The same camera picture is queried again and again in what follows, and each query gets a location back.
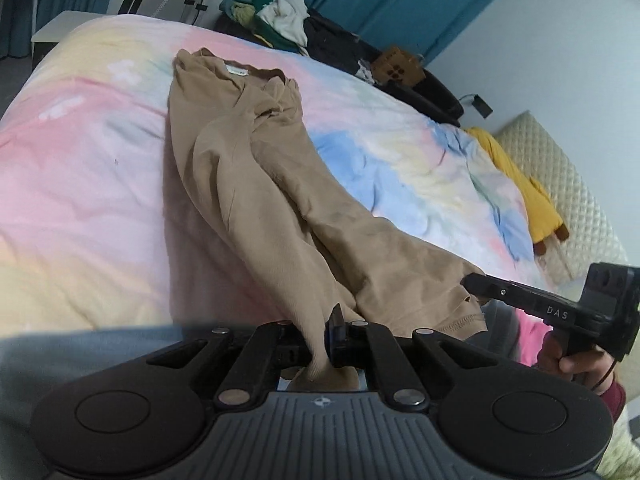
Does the dark red sleeve forearm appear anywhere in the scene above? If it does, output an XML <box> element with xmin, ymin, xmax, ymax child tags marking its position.
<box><xmin>599</xmin><ymin>380</ymin><xmax>626</xmax><ymax>422</ymax></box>

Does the tan t-shirt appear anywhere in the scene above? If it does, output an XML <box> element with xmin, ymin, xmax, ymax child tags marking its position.
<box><xmin>168</xmin><ymin>50</ymin><xmax>486</xmax><ymax>391</ymax></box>

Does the cream quilted headboard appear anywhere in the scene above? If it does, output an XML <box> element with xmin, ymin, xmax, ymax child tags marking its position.
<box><xmin>497</xmin><ymin>112</ymin><xmax>628</xmax><ymax>286</ymax></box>

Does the pile of mixed clothes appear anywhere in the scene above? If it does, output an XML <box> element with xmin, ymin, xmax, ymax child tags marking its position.
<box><xmin>218</xmin><ymin>0</ymin><xmax>381</xmax><ymax>84</ymax></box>

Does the white bedside bench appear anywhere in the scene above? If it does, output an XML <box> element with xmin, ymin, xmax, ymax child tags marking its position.
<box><xmin>30</xmin><ymin>11</ymin><xmax>102</xmax><ymax>70</ymax></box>

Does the black wall socket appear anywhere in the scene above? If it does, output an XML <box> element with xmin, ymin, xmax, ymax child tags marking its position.
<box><xmin>471</xmin><ymin>94</ymin><xmax>494</xmax><ymax>119</ymax></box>

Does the black sofa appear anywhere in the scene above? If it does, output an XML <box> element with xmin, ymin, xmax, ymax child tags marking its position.
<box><xmin>214</xmin><ymin>14</ymin><xmax>464</xmax><ymax>129</ymax></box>

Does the pastel tie-dye bed sheet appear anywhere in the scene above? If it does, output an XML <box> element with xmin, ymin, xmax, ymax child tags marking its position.
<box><xmin>1</xmin><ymin>16</ymin><xmax>549</xmax><ymax>344</ymax></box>

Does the person right hand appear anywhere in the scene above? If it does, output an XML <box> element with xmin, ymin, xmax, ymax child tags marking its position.
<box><xmin>536</xmin><ymin>332</ymin><xmax>615</xmax><ymax>394</ymax></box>

